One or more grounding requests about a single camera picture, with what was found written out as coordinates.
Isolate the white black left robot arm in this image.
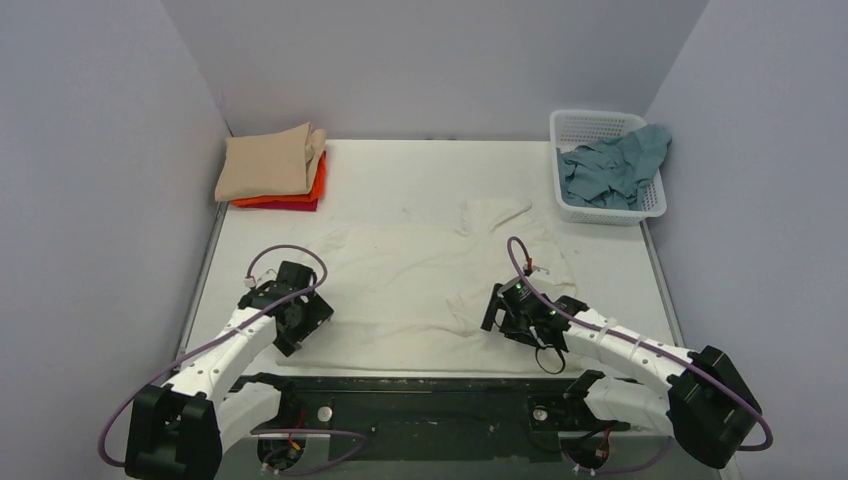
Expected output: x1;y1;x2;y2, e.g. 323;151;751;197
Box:
124;261;334;479

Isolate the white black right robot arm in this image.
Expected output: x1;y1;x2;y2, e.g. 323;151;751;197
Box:
481;278;762;469

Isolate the orange folded t shirt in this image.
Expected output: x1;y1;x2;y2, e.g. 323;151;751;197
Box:
229;150;329;208

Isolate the beige folded t shirt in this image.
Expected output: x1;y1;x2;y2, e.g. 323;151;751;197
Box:
214;122;327;202

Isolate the white plastic basket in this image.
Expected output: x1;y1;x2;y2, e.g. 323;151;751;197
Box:
549;109;672;226

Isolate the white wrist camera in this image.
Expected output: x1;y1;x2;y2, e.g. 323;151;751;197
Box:
243;269;277;289
522;262;550;276

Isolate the crimson folded t shirt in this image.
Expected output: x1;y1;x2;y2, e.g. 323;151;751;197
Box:
231;200;319;212

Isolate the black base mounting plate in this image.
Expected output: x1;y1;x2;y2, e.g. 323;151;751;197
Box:
217;372;651;472

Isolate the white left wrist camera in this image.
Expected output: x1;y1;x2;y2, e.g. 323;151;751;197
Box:
243;269;277;289

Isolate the white t shirt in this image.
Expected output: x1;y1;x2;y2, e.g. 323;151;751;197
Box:
286;199;577;375

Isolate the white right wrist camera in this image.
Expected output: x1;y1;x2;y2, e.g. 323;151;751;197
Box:
522;262;550;276

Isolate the teal crumpled t shirt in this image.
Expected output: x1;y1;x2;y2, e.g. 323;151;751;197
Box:
556;124;672;211

